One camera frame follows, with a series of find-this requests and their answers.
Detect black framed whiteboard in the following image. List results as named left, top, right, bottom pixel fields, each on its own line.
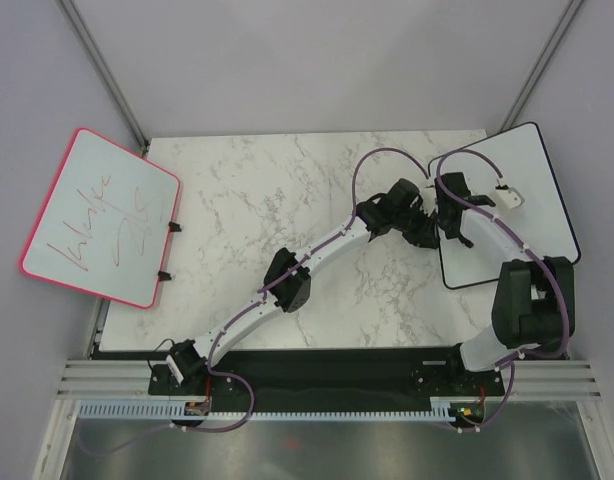
left=439, top=122, right=581, bottom=290

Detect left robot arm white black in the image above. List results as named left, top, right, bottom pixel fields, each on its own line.
left=166, top=179, right=438, bottom=394

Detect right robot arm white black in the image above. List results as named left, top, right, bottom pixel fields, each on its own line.
left=435, top=172, right=575, bottom=394

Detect pink framed whiteboard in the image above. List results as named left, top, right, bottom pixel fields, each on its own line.
left=19, top=128, right=181, bottom=309

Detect upper black clip pink board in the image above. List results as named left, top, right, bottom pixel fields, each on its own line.
left=168, top=221, right=182, bottom=233

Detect black clip pink board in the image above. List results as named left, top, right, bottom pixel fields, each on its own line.
left=158, top=271, right=172, bottom=282
left=168, top=221, right=182, bottom=233

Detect lower black clip pink board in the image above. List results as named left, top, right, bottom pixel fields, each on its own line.
left=158, top=271, right=172, bottom=282

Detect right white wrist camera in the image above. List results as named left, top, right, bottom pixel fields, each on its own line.
left=492, top=185, right=525, bottom=212

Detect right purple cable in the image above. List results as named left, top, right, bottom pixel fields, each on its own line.
left=435, top=148, right=571, bottom=434

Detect purple cable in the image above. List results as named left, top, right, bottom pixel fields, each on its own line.
left=435, top=148, right=571, bottom=434
left=76, top=147, right=436, bottom=456

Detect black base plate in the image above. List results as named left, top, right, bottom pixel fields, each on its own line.
left=148, top=347, right=505, bottom=424

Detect right aluminium corner post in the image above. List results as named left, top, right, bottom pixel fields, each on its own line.
left=499, top=0, right=587, bottom=132

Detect aluminium corner post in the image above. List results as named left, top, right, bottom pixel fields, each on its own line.
left=499, top=0, right=587, bottom=132
left=55, top=0, right=150, bottom=153

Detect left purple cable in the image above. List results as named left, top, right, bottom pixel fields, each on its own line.
left=76, top=147, right=436, bottom=456

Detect left aluminium corner post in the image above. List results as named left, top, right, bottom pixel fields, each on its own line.
left=55, top=0, right=150, bottom=153

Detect aluminium rail frame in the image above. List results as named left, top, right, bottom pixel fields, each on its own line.
left=56, top=360, right=601, bottom=401

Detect white slotted cable duct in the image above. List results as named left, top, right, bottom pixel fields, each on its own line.
left=79, top=397, right=503, bottom=421

